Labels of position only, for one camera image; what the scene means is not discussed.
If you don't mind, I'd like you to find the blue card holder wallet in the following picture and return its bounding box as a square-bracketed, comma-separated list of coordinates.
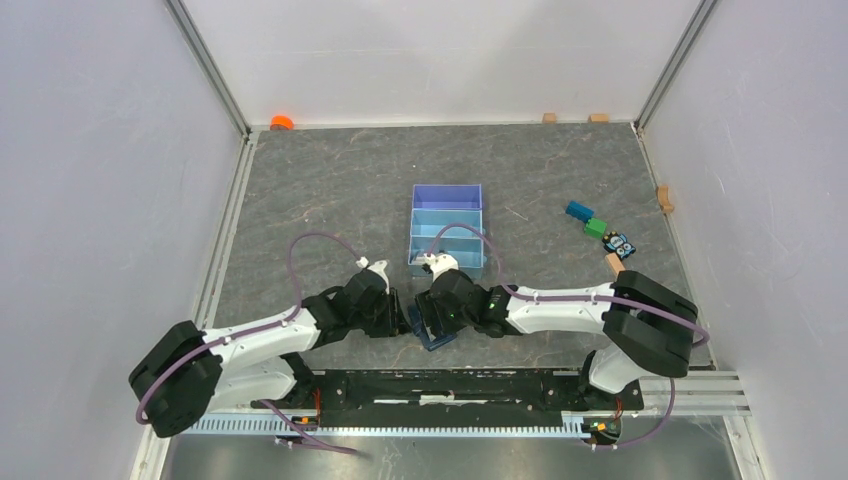
[407, 305, 457, 352]

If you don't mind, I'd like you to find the blue purple three-bin tray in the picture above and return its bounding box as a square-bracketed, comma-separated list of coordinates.
[407, 184, 487, 280]

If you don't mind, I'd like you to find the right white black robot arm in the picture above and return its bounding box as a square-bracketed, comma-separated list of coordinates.
[415, 270, 709, 408]

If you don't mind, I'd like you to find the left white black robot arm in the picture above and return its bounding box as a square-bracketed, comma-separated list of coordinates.
[129, 260, 406, 438]

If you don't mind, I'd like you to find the blue toy brick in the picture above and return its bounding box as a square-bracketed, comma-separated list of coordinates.
[565, 201, 594, 224]

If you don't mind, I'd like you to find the green toy brick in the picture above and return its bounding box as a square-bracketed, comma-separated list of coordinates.
[584, 217, 608, 239]

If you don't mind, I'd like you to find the wooden stick block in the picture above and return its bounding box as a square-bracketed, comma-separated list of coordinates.
[604, 253, 626, 276]

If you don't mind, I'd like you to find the black owl pattern block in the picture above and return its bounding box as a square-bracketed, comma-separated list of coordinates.
[601, 231, 636, 260]

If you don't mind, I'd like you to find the orange round cap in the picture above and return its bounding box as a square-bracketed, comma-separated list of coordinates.
[269, 115, 294, 131]

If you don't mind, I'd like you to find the curved wooden piece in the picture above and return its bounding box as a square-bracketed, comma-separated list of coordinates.
[656, 185, 675, 214]

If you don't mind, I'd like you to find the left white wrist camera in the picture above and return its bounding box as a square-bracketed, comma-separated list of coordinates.
[366, 260, 391, 293]

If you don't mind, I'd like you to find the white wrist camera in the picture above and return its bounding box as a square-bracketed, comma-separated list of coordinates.
[366, 260, 391, 293]
[423, 253, 459, 279]

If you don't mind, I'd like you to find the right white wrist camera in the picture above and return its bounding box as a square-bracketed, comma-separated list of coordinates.
[423, 253, 459, 279]

